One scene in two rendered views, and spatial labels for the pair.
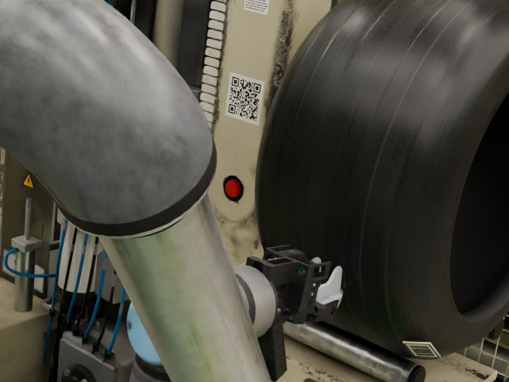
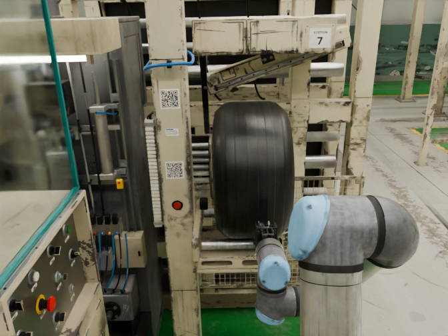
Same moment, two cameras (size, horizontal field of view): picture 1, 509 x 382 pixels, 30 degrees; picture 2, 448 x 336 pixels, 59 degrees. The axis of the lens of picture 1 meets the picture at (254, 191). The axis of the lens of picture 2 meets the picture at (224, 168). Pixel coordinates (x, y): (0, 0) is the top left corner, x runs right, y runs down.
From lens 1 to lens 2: 0.83 m
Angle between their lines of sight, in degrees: 34
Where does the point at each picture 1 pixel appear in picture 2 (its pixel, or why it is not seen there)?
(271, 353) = not seen: hidden behind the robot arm
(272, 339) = not seen: hidden behind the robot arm
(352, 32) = (241, 137)
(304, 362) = (239, 256)
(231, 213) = (179, 215)
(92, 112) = (416, 236)
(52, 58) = (409, 226)
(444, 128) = (290, 162)
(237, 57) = (167, 155)
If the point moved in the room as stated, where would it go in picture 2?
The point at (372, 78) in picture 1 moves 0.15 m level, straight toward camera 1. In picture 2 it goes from (259, 153) to (286, 165)
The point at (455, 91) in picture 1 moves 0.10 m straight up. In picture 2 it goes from (288, 148) to (289, 121)
